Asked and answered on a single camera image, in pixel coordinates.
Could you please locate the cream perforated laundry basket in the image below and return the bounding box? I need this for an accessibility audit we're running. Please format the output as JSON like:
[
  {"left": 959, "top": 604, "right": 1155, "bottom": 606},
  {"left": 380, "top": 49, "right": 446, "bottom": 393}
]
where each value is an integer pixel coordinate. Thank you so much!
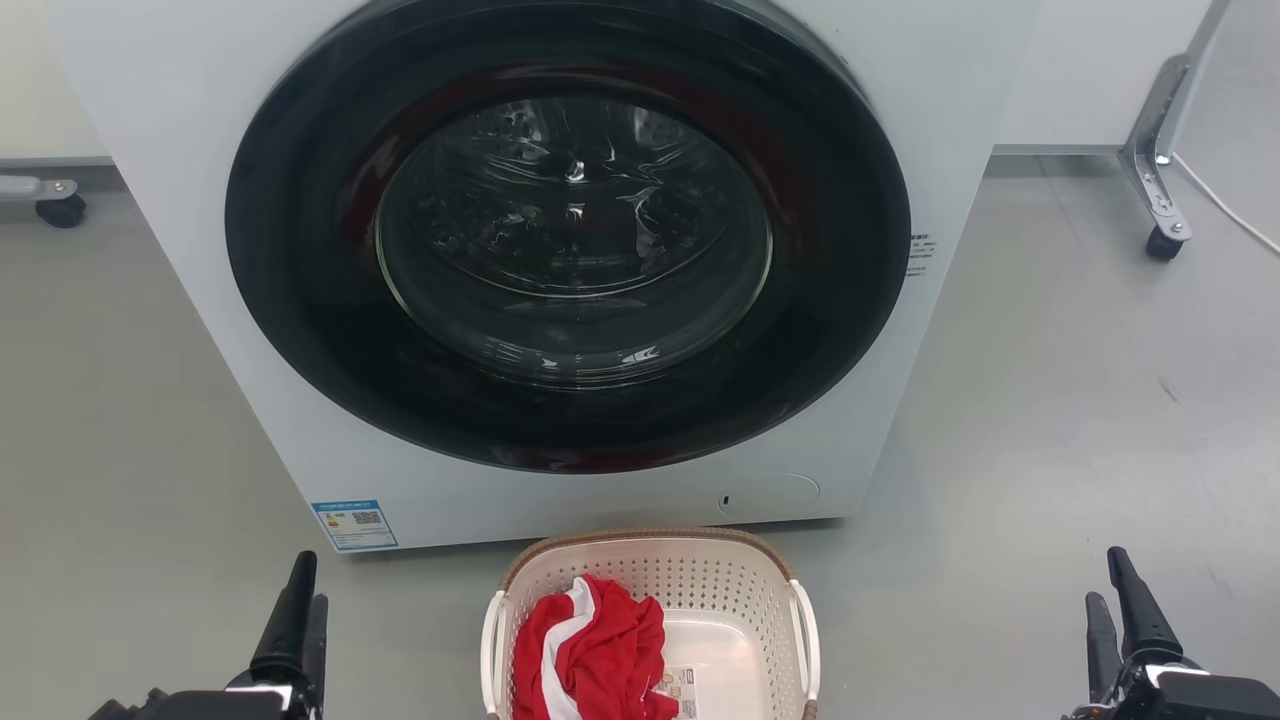
[{"left": 480, "top": 528, "right": 822, "bottom": 720}]

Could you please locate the black round washing machine door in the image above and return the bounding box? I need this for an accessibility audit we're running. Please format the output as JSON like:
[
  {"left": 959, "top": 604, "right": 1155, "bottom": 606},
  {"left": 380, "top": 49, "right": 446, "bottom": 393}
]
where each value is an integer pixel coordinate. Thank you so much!
[{"left": 224, "top": 0, "right": 912, "bottom": 475}]

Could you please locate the round filter cover flap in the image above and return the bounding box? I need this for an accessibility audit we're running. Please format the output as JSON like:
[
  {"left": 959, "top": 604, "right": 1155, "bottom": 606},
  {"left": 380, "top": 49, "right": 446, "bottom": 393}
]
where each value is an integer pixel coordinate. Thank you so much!
[{"left": 716, "top": 473, "right": 822, "bottom": 522}]

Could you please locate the blue energy label sticker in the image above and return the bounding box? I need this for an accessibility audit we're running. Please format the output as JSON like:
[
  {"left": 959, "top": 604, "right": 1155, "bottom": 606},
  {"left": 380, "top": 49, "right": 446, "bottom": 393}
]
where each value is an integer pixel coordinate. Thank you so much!
[{"left": 311, "top": 499, "right": 400, "bottom": 553}]

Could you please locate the red and white garment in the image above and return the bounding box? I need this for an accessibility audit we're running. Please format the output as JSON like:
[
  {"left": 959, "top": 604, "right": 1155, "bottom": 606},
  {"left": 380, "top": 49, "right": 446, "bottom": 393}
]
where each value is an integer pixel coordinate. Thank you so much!
[{"left": 512, "top": 573, "right": 681, "bottom": 720}]

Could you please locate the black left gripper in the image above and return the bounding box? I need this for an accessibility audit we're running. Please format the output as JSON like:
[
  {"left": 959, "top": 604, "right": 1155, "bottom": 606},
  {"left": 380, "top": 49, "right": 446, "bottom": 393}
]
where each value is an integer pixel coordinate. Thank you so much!
[{"left": 90, "top": 550, "right": 330, "bottom": 720}]

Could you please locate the printed white paper label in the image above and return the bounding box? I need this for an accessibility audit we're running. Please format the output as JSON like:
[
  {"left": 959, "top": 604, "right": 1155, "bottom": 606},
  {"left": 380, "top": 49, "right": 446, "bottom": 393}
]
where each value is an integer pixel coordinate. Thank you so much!
[{"left": 655, "top": 667, "right": 698, "bottom": 720}]

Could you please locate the metal frame leg with caster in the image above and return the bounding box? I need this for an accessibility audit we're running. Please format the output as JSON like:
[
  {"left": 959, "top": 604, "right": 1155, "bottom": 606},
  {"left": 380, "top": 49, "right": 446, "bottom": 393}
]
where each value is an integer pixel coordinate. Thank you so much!
[{"left": 1119, "top": 0, "right": 1234, "bottom": 263}]

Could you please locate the grey bracket with black caster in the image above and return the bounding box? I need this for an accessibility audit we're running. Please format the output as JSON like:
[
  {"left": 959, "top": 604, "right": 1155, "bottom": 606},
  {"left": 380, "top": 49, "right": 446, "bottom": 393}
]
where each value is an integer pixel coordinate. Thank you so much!
[{"left": 0, "top": 175, "right": 89, "bottom": 230}]

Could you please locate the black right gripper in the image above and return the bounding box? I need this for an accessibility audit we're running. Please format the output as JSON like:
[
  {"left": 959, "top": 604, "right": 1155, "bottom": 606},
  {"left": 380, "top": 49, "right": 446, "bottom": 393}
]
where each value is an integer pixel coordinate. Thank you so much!
[{"left": 1065, "top": 546, "right": 1280, "bottom": 720}]

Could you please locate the white washing machine body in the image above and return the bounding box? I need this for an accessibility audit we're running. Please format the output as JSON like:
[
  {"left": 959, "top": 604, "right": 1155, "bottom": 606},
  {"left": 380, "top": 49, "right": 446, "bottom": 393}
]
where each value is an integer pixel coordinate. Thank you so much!
[{"left": 40, "top": 0, "right": 1047, "bottom": 554}]

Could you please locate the white cable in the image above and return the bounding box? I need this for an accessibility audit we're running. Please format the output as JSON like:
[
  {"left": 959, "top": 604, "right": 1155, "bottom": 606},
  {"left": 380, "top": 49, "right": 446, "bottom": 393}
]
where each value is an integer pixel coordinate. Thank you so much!
[{"left": 1170, "top": 150, "right": 1280, "bottom": 257}]

